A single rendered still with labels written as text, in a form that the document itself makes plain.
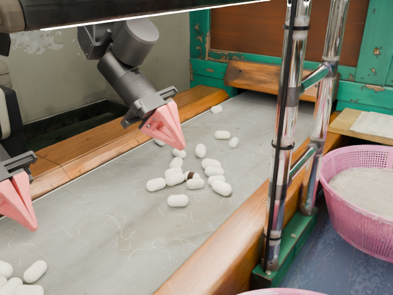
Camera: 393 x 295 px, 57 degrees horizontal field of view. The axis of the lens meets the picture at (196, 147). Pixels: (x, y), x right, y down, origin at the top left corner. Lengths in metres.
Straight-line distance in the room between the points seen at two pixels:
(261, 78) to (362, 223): 0.51
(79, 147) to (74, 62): 2.22
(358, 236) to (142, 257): 0.34
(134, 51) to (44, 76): 2.26
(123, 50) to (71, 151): 0.25
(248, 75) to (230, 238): 0.60
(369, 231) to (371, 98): 0.43
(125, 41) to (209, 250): 0.34
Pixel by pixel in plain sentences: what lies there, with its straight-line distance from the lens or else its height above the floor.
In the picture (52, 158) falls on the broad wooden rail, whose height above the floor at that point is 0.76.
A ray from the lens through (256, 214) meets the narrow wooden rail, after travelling 0.53.
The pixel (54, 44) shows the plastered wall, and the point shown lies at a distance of 2.85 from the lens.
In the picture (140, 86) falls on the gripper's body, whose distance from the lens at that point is 0.61.
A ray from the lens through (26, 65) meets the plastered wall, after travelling 2.76.
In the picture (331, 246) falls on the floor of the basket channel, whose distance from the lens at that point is 0.65.
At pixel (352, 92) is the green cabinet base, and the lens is 0.97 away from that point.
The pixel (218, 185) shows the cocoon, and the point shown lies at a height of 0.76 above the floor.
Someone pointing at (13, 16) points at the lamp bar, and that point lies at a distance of 0.29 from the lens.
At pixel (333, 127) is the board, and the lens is 0.84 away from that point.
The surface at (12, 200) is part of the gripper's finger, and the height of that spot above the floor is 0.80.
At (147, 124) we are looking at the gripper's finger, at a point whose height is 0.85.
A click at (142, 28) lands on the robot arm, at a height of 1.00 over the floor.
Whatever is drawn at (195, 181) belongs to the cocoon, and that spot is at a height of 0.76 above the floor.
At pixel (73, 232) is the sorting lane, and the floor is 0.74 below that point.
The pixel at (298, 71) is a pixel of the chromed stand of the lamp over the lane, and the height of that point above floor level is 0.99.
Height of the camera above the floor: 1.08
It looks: 26 degrees down
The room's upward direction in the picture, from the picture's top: straight up
